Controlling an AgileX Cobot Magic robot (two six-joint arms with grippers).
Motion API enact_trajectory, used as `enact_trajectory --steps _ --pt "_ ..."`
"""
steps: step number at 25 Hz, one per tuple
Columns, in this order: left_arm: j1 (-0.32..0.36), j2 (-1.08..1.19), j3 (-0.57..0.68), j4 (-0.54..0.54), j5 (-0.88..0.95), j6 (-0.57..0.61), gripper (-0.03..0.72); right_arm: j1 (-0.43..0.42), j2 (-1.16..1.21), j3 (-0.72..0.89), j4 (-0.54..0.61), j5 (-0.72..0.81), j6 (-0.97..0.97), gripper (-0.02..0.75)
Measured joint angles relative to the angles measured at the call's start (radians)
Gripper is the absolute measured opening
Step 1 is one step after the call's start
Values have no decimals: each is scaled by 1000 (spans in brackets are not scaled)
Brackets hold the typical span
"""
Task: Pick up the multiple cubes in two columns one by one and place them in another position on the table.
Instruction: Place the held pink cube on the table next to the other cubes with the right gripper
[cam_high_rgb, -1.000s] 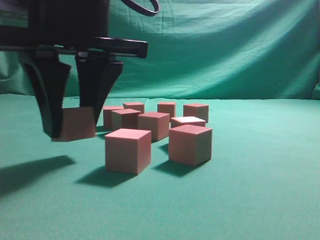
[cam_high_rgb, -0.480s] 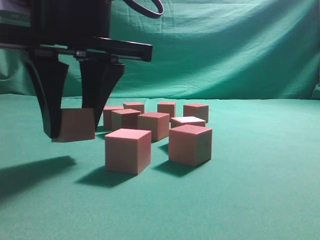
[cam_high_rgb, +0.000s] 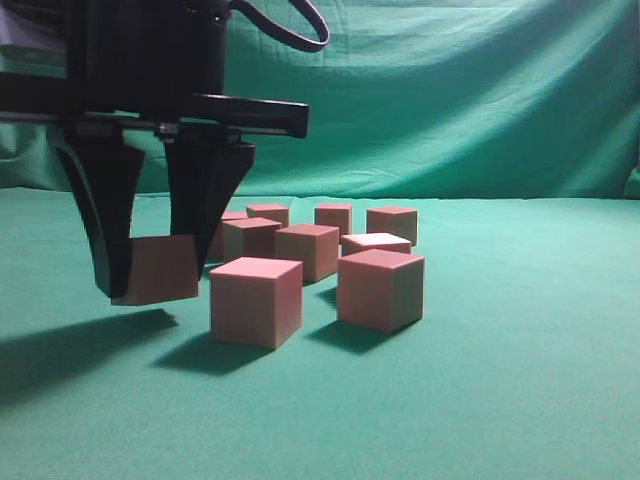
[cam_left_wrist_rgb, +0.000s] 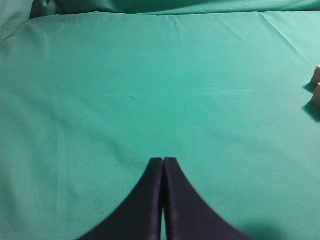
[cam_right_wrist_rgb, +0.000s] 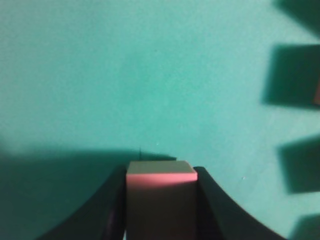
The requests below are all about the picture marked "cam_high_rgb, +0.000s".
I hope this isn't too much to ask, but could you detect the black cable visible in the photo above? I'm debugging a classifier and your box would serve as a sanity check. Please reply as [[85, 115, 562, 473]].
[[228, 0, 331, 53]]

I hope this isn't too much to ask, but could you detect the pink cube column top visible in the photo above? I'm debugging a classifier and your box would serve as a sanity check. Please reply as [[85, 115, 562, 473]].
[[111, 235, 199, 306]]

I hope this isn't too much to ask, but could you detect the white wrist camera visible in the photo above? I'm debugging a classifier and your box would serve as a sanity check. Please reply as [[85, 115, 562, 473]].
[[1, 1, 65, 77]]

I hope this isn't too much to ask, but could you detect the pink cube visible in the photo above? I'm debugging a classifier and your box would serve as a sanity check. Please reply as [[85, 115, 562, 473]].
[[275, 224, 339, 283], [209, 257, 303, 350], [340, 232, 412, 257]]

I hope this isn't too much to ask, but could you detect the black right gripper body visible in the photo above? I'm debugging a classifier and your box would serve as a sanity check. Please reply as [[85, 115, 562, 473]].
[[1, 1, 309, 138]]

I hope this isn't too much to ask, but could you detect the pink cube placed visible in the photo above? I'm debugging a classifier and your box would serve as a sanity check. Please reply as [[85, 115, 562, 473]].
[[314, 203, 352, 236], [207, 212, 248, 261], [366, 207, 418, 246], [246, 204, 290, 228]]

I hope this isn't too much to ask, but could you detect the pink cube column bottom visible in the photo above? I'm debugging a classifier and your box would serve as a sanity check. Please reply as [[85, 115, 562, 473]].
[[222, 217, 282, 261]]

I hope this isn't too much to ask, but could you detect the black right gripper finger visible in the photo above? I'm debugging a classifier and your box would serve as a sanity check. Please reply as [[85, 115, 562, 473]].
[[53, 130, 145, 298], [165, 138, 255, 270]]

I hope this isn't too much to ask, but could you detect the pink cube column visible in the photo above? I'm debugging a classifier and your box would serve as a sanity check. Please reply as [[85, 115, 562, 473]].
[[111, 235, 199, 306], [222, 217, 282, 261], [336, 249, 426, 334]]

